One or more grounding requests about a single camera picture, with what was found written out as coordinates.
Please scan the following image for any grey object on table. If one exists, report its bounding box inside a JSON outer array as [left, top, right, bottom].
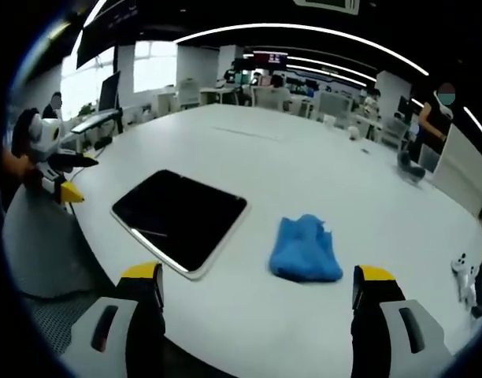
[[396, 150, 427, 185]]

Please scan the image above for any white partition board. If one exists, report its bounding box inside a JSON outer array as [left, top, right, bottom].
[[429, 124, 482, 216]]

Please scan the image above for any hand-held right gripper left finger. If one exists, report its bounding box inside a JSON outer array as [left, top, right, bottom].
[[61, 261, 166, 378]]

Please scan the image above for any black tablet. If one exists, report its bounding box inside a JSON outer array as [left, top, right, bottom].
[[109, 169, 251, 281]]

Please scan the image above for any hanging display screen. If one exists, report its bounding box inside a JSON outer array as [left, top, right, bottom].
[[252, 50, 289, 67]]

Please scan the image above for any person's left hand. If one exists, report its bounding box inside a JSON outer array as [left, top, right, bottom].
[[1, 151, 43, 190]]

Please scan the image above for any large dark ceiling screen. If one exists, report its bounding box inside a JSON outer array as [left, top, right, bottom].
[[75, 15, 147, 70]]

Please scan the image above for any blue cleaning cloth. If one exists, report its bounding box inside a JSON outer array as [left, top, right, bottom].
[[269, 213, 343, 283]]

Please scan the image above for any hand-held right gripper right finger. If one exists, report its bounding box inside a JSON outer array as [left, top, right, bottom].
[[350, 265, 453, 378]]

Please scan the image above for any grey office chair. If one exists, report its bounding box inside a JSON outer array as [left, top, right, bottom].
[[0, 184, 96, 300]]

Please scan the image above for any black computer monitor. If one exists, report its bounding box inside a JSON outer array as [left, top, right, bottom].
[[98, 70, 124, 135]]

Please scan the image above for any white game controller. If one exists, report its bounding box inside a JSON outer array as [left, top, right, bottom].
[[450, 253, 482, 312]]

